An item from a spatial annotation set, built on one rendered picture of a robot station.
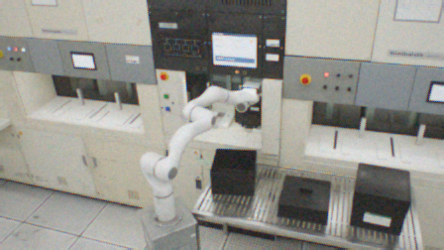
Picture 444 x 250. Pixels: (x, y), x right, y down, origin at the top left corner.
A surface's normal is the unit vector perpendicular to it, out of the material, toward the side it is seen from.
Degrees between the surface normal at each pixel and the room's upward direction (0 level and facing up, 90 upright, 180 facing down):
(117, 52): 90
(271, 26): 90
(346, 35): 90
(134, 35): 90
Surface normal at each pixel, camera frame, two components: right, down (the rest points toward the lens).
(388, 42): -0.30, 0.49
